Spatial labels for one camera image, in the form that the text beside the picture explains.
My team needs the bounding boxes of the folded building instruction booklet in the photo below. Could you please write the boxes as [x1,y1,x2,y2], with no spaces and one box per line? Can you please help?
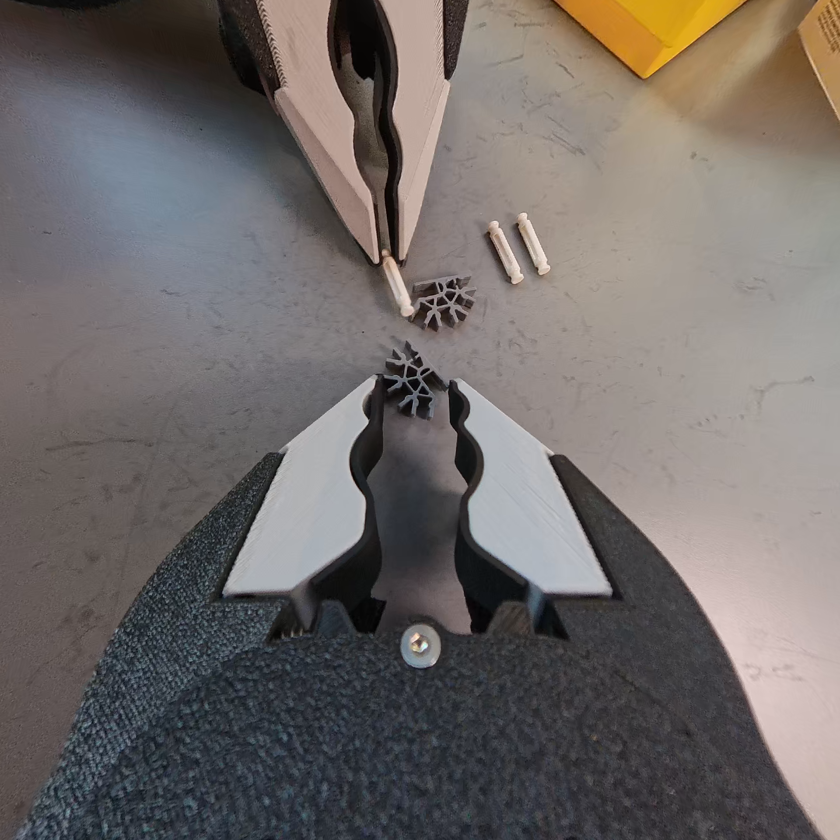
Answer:
[799,0,840,119]

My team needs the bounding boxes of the grey desk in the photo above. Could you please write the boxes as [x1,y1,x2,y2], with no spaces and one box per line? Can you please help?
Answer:
[0,0,840,840]

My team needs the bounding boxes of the grey half-round connector piece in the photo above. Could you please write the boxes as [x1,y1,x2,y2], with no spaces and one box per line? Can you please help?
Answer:
[410,276,477,333]

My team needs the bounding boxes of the short white rod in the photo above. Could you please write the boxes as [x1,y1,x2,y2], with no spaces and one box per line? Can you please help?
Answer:
[515,211,552,277]
[487,220,525,285]
[381,255,414,317]

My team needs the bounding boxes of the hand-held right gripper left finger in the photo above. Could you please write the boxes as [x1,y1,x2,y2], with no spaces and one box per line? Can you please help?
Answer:
[223,374,385,636]

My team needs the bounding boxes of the yellow plastic bin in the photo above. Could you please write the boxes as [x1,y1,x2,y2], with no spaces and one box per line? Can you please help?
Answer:
[551,0,750,80]

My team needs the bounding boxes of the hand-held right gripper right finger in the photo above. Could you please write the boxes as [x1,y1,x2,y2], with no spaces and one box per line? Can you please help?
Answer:
[448,378,613,636]

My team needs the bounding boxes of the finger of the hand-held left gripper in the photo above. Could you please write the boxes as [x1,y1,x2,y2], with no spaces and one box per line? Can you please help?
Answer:
[375,0,454,265]
[259,0,383,265]

